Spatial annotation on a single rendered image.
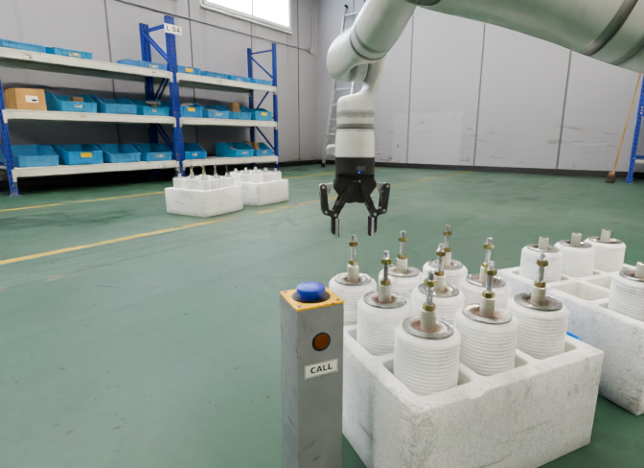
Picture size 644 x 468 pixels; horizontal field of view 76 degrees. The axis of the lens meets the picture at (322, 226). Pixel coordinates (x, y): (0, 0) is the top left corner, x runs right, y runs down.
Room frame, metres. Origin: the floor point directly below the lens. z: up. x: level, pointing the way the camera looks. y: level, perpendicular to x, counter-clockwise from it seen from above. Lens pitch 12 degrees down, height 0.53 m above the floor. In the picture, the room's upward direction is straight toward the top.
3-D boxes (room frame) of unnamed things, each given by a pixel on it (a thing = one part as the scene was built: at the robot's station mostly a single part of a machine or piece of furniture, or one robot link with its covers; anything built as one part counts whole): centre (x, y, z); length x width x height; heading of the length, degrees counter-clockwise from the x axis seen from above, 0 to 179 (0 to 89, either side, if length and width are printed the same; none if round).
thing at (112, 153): (4.86, 2.42, 0.36); 0.50 x 0.38 x 0.21; 54
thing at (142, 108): (5.22, 2.17, 0.90); 0.50 x 0.38 x 0.21; 53
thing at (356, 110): (0.79, -0.07, 0.62); 0.09 x 0.07 x 0.15; 101
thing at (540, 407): (0.73, -0.22, 0.09); 0.39 x 0.39 x 0.18; 24
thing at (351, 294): (0.78, -0.06, 0.16); 0.10 x 0.10 x 0.18
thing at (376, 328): (0.68, -0.11, 0.16); 0.10 x 0.10 x 0.18
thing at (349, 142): (0.80, -0.06, 0.53); 0.11 x 0.09 x 0.06; 8
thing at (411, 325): (0.57, -0.16, 0.25); 0.08 x 0.08 x 0.01
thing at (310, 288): (0.54, 0.02, 0.32); 0.04 x 0.04 x 0.02
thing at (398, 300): (0.68, -0.11, 0.25); 0.08 x 0.08 x 0.01
